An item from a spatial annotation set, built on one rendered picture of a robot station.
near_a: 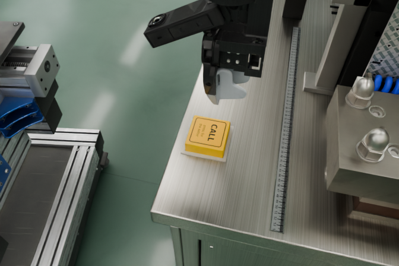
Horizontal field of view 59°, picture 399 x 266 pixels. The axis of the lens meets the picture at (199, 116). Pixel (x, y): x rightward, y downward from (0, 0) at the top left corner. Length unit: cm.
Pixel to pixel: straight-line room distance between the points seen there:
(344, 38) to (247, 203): 34
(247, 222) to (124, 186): 114
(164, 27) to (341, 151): 29
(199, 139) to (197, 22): 24
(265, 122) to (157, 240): 96
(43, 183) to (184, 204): 101
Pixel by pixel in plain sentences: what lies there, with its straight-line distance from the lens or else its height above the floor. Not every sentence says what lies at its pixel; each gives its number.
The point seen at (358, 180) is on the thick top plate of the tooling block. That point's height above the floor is 101.
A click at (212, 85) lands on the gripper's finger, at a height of 107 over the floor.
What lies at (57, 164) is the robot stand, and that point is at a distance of 155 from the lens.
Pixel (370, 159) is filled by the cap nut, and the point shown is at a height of 103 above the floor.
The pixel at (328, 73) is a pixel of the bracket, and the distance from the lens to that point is 74.
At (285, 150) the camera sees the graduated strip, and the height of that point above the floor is 90.
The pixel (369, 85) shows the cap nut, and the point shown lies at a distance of 55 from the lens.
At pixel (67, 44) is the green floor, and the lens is 247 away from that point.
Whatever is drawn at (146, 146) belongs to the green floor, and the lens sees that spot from 177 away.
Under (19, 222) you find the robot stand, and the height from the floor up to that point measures 21.
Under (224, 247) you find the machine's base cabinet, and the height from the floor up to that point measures 81.
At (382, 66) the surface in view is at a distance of 63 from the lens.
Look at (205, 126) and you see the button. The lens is 64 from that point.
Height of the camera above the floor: 142
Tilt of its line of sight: 49 degrees down
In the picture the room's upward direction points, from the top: straight up
